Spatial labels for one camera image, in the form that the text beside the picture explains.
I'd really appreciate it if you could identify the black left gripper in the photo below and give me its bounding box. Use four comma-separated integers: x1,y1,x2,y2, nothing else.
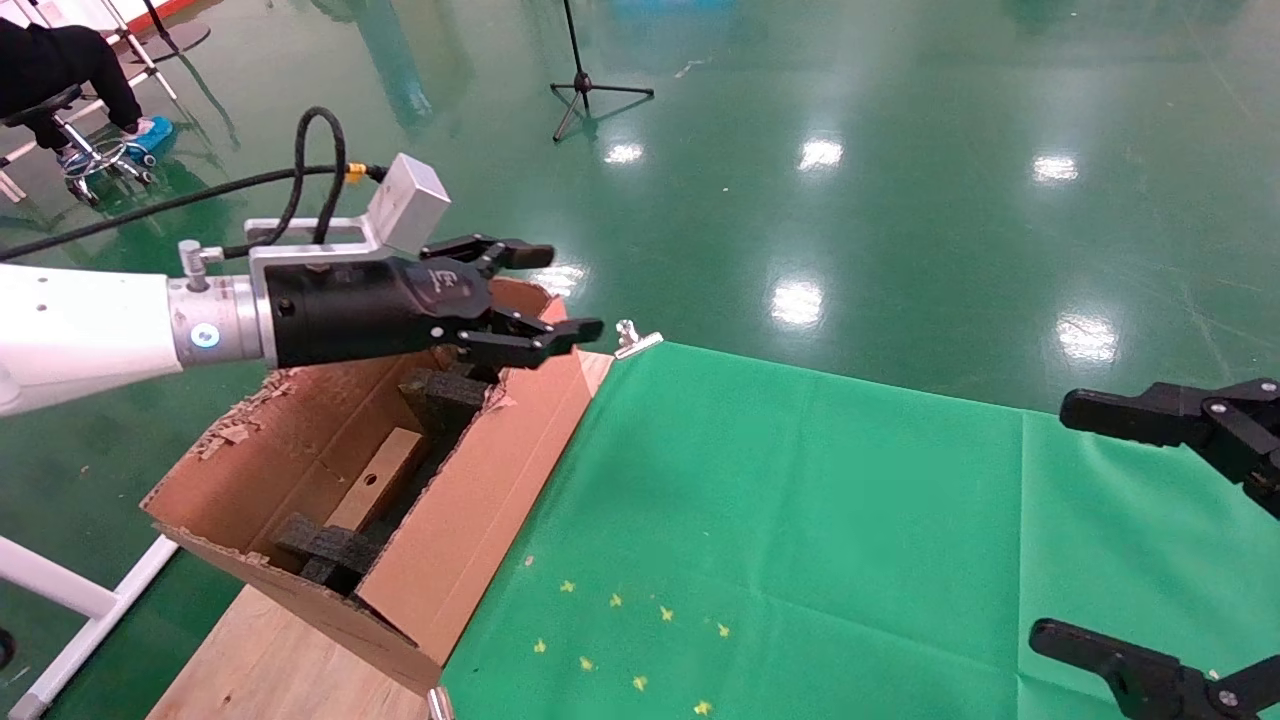
263,234,606,371

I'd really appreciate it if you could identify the black swivel stool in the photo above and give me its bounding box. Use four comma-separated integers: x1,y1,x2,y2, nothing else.
0,85,153,208

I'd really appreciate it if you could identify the black floor tripod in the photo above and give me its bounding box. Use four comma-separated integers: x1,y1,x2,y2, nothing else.
549,0,656,143

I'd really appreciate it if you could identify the white metal pipe frame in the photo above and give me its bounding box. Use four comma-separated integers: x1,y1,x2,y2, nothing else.
0,535,182,720

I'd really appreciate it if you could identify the black floor stand round base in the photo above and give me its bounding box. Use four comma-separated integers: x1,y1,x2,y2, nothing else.
141,0,212,63

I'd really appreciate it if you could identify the person in black clothes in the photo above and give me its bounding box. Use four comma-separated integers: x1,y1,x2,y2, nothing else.
0,18,174,166

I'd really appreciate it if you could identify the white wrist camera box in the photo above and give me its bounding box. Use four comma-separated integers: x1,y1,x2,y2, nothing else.
367,152,452,257

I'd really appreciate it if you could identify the large open cardboard carton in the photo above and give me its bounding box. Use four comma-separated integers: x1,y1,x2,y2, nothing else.
139,277,614,697

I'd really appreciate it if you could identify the black foam block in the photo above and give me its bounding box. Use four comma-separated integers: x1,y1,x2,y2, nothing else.
271,512,382,602
397,364,493,443

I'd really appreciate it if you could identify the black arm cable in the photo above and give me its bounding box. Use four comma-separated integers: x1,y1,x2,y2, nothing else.
0,105,388,264

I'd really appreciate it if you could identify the green cloth mat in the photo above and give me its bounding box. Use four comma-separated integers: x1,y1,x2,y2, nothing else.
438,341,1280,720

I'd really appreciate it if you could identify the cardboard sheet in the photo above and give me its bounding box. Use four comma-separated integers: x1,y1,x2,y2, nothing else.
324,427,432,533

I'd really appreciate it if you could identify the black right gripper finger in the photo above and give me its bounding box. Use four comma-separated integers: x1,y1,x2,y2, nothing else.
1059,377,1280,517
1029,617,1280,720

